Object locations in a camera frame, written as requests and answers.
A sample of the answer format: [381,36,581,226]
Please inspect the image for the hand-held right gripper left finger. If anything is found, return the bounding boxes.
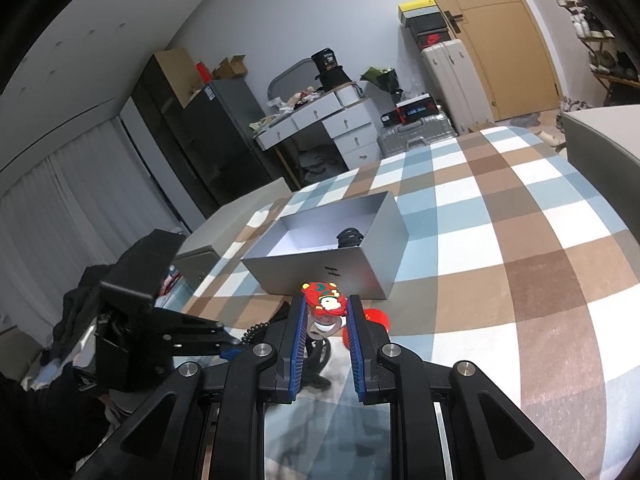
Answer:
[72,294,308,480]

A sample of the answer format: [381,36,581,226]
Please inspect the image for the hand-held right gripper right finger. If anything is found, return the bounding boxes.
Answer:
[347,295,587,480]

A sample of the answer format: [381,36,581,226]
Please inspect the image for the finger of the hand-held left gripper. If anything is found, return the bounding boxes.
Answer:
[171,338,245,361]
[151,306,227,342]

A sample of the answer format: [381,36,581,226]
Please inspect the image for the black banana hair clip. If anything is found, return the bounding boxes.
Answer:
[267,302,294,332]

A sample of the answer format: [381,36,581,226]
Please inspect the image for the red ball hair tie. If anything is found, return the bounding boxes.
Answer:
[342,306,391,349]

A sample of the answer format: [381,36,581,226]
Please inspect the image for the black hair claw clip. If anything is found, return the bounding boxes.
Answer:
[300,329,334,392]

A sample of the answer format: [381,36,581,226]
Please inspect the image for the red cartoon hair clip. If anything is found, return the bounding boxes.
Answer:
[300,281,348,340]

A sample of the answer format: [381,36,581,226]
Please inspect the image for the grey cardboard box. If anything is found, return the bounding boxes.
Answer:
[241,191,410,300]

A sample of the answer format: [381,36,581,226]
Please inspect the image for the person's left forearm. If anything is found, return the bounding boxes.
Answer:
[0,367,113,480]

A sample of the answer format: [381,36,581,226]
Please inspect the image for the dark clothes pile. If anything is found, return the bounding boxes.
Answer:
[39,264,126,377]

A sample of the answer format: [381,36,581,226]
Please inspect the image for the white curtain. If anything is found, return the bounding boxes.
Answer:
[0,114,192,336]

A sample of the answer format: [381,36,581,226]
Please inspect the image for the black hair scrunchie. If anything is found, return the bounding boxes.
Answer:
[336,227,364,250]

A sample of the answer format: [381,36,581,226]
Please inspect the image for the grey box lid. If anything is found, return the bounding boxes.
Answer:
[174,177,287,287]

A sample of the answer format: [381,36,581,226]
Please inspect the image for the plaid bed sheet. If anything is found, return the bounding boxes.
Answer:
[182,125,640,480]

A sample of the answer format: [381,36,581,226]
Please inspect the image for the grey clothes under desk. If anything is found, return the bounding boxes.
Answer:
[296,144,347,182]

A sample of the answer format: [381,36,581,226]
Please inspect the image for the black wardrobe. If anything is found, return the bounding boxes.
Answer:
[131,55,236,213]

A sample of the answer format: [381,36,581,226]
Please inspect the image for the dark grey refrigerator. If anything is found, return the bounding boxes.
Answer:
[192,79,283,198]

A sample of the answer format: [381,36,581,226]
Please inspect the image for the white desk with drawers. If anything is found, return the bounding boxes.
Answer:
[252,85,382,172]

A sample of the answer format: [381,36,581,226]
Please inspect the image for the silver suitcase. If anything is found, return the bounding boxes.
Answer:
[376,111,459,161]

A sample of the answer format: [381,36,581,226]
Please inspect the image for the pile of papers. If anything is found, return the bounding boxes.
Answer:
[249,87,327,132]

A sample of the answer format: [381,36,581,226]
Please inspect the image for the large cardboard box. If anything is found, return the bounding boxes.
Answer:
[154,48,202,109]

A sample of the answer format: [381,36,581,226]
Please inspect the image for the black and red box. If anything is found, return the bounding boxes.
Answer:
[396,94,442,124]

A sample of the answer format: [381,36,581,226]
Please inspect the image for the small open cardboard box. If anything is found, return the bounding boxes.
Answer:
[212,55,249,81]

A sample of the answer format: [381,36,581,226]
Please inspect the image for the dark wrapped bouquet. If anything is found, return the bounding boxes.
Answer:
[361,66,402,95]

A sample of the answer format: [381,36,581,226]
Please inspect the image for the white suitcase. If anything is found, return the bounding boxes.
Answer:
[421,40,497,134]

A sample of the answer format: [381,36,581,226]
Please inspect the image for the black cylindrical container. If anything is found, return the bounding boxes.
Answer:
[311,48,352,92]

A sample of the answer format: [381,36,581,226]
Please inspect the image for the black shoe box red logo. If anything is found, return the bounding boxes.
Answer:
[414,29,454,52]

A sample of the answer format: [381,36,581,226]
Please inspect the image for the grey bed board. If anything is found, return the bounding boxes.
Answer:
[559,104,640,223]

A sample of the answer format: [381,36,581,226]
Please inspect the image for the plain black shoe box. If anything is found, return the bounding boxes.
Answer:
[402,10,449,35]

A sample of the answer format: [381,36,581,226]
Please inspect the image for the yellow lid shoe box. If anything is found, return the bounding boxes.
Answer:
[398,0,442,27]

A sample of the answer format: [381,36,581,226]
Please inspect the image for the wooden door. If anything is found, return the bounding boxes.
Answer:
[404,0,562,123]

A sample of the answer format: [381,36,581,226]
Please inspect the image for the shoe rack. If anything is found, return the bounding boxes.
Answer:
[554,0,640,107]

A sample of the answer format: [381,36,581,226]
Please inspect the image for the grey arched frame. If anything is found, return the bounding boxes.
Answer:
[267,59,321,111]

